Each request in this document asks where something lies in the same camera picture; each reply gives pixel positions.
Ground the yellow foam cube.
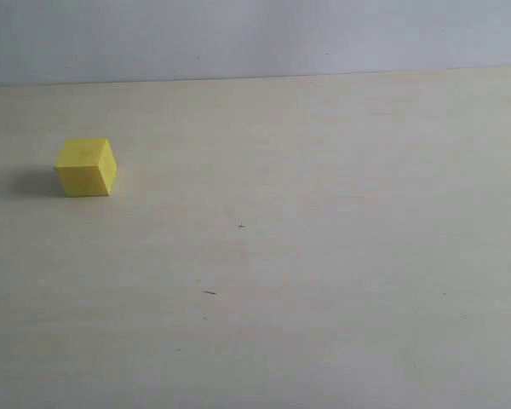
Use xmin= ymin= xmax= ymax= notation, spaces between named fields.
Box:
xmin=55 ymin=138 xmax=118 ymax=197

